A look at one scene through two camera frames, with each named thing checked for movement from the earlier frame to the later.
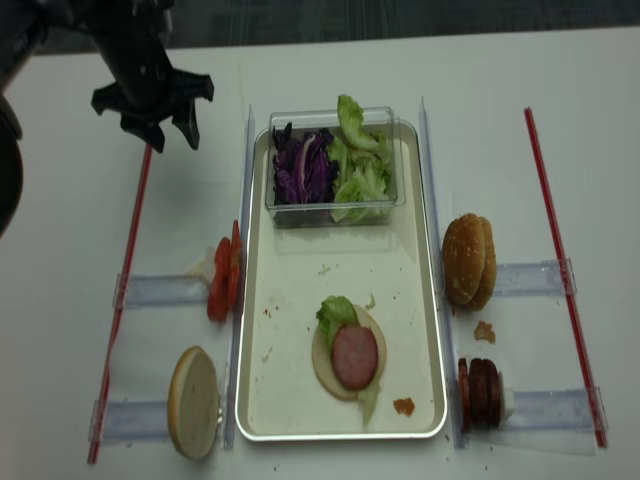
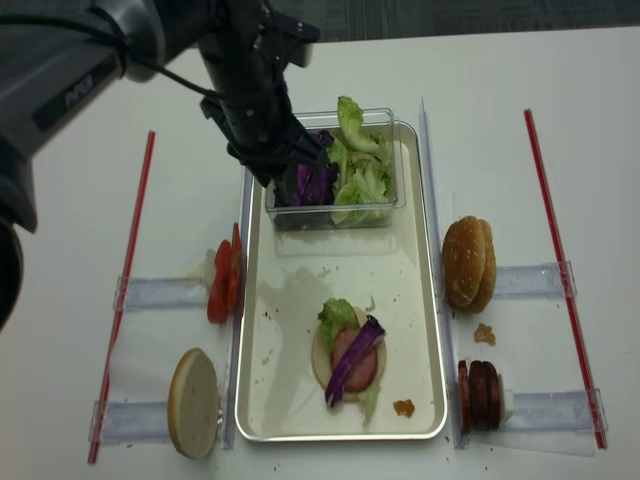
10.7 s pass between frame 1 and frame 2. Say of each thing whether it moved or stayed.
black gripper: moved
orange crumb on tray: stayed
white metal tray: stayed
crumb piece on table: stayed
